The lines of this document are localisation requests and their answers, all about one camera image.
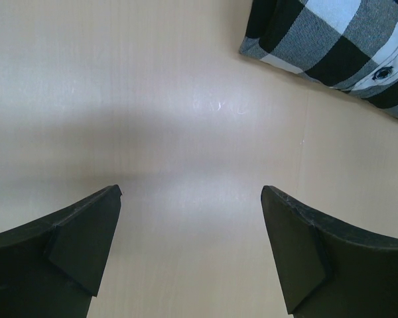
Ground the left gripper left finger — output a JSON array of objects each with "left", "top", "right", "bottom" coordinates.
[{"left": 0, "top": 185, "right": 122, "bottom": 317}]

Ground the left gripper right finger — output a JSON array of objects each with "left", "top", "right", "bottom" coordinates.
[{"left": 261, "top": 186, "right": 398, "bottom": 317}]

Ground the black white checkered shirt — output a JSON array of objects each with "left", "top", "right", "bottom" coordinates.
[{"left": 239, "top": 0, "right": 398, "bottom": 119}]

